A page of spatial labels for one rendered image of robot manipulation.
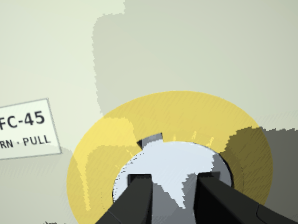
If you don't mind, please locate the dark grey panel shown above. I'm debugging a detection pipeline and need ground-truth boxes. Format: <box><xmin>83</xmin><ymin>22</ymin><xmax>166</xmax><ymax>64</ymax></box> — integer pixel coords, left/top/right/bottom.
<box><xmin>0</xmin><ymin>0</ymin><xmax>298</xmax><ymax>224</ymax></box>

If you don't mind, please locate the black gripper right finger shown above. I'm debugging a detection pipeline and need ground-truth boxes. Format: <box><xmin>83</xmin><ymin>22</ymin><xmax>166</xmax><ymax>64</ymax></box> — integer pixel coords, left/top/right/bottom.
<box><xmin>193</xmin><ymin>172</ymin><xmax>298</xmax><ymax>224</ymax></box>

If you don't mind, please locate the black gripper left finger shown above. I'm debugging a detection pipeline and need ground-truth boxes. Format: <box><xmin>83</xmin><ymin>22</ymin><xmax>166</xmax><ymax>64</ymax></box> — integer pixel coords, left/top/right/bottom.
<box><xmin>96</xmin><ymin>175</ymin><xmax>153</xmax><ymax>224</ymax></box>

